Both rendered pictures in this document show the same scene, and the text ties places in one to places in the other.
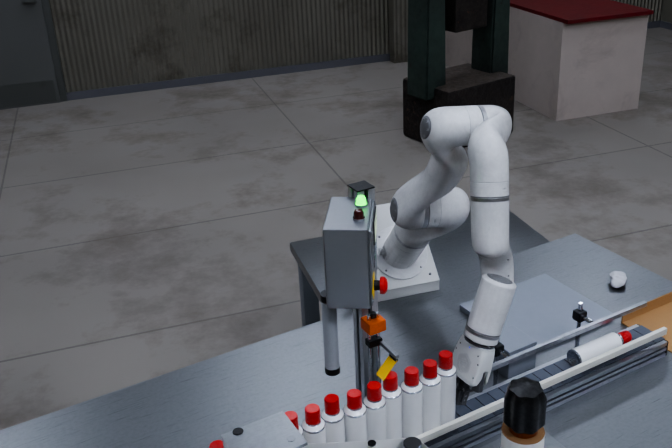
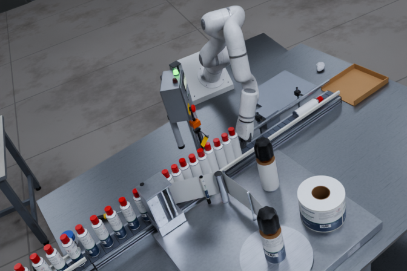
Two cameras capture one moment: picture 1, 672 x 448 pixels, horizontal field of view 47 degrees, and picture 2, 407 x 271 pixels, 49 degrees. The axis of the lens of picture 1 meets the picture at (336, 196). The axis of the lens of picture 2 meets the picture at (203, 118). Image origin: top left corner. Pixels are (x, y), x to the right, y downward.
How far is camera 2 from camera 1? 0.49 m
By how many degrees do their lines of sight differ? 14
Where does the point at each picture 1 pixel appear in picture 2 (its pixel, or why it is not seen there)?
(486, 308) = (245, 105)
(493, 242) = (242, 75)
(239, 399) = (146, 162)
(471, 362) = (243, 130)
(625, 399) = (321, 129)
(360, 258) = (179, 100)
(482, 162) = (230, 40)
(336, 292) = (172, 116)
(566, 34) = not seen: outside the picture
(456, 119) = (216, 18)
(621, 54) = not seen: outside the picture
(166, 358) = (115, 138)
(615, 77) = not seen: outside the picture
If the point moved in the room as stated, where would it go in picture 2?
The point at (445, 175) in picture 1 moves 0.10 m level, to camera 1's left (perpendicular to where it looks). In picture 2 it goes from (219, 42) to (201, 46)
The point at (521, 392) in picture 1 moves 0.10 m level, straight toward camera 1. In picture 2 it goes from (260, 144) to (258, 160)
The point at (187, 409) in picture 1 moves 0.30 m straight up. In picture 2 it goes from (124, 171) to (106, 133)
